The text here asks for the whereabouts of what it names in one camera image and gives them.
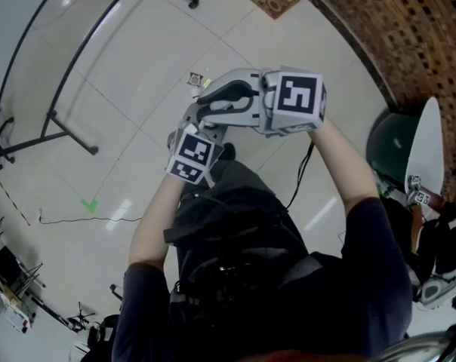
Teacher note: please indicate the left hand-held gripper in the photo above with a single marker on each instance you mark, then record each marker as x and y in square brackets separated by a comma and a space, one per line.
[194, 151]

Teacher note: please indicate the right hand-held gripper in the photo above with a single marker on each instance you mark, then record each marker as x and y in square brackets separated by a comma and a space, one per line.
[296, 92]

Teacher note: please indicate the person's left forearm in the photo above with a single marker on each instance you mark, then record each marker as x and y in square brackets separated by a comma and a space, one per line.
[156, 224]

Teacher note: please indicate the person's right forearm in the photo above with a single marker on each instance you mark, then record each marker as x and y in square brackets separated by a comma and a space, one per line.
[345, 168]

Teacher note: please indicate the person's right black shoe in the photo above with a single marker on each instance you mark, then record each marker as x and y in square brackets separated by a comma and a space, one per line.
[228, 151]

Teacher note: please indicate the person's right leg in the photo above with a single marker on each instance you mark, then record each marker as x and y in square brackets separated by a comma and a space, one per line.
[243, 187]

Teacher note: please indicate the green floor tape mark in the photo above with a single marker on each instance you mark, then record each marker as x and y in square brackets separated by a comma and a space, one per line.
[89, 208]

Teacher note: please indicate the dark green round bin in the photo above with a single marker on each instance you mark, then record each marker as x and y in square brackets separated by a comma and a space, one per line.
[390, 145]

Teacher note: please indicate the white round table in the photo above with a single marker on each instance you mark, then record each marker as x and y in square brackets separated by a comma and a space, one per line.
[428, 145]

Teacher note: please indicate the striped floor tape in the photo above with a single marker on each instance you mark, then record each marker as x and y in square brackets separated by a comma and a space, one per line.
[9, 197]

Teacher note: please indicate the person's dark shirt torso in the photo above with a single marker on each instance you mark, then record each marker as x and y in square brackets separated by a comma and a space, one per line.
[326, 296]

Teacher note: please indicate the small black tripod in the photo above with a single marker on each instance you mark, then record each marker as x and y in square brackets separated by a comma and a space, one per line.
[81, 317]

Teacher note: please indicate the black and white chair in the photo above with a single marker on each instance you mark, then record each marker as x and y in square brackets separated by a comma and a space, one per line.
[103, 334]

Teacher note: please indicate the black box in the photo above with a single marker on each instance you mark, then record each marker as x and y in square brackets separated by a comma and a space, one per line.
[5, 266]

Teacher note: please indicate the white box red label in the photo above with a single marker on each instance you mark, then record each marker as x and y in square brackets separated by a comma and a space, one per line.
[17, 321]

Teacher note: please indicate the grey table with black frame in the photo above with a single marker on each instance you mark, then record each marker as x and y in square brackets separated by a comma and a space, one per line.
[5, 21]

